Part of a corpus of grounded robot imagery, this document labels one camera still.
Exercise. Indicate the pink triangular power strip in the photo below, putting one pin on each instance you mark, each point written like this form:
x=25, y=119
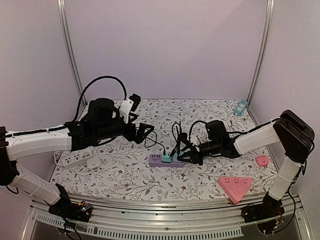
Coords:
x=235, y=187

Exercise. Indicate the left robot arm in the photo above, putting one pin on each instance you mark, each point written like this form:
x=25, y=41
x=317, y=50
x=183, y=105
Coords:
x=102, y=123

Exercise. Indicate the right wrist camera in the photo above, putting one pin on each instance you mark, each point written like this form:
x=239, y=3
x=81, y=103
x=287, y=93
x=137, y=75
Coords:
x=183, y=140

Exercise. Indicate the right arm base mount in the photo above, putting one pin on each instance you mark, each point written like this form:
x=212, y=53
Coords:
x=269, y=208

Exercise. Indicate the aluminium frame post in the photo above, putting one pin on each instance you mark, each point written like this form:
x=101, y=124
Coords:
x=262, y=50
x=62, y=12

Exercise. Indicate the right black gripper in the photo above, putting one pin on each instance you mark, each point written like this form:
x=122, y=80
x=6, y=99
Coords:
x=197, y=153

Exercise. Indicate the left aluminium frame post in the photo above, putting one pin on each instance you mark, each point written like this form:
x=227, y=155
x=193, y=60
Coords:
x=62, y=12

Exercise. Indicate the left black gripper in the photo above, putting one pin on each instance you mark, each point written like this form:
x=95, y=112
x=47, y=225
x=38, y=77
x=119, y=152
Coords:
x=139, y=137

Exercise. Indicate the white power strip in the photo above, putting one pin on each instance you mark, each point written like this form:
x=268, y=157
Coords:
x=77, y=159

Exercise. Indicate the purple power strip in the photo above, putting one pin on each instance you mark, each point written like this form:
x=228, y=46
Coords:
x=154, y=160

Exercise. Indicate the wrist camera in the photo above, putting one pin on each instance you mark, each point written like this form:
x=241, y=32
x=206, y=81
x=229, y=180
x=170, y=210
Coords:
x=183, y=140
x=129, y=105

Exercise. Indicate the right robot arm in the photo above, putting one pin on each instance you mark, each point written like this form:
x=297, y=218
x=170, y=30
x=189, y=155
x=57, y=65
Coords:
x=288, y=137

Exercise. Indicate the white charger adapter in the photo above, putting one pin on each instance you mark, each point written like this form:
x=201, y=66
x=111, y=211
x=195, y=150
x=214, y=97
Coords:
x=93, y=163

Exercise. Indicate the aluminium front rail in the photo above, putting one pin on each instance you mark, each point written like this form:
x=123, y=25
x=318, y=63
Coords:
x=213, y=219

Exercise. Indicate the teal power strip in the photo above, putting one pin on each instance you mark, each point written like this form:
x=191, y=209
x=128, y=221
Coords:
x=240, y=108

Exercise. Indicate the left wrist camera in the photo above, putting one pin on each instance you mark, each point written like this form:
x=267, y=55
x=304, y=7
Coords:
x=129, y=105

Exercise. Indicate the small pink square adapter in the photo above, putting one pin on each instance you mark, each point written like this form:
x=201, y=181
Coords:
x=262, y=160

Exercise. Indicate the teal plug adapter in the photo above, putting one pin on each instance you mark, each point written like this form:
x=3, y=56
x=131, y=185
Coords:
x=166, y=158

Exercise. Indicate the right aluminium frame post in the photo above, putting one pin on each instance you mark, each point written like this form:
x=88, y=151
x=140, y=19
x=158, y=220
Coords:
x=262, y=50

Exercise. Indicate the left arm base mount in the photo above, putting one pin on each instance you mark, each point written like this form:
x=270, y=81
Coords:
x=64, y=208

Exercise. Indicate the floral table mat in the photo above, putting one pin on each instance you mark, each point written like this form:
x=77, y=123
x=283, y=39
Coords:
x=124, y=171

